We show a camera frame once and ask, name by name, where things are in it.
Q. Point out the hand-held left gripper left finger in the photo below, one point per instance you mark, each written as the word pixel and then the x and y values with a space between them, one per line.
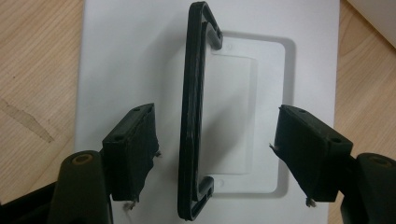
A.
pixel 130 155

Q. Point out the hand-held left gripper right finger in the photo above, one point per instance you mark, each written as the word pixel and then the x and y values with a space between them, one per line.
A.
pixel 308 149

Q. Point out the white flat panel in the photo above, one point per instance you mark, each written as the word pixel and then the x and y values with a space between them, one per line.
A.
pixel 379 15

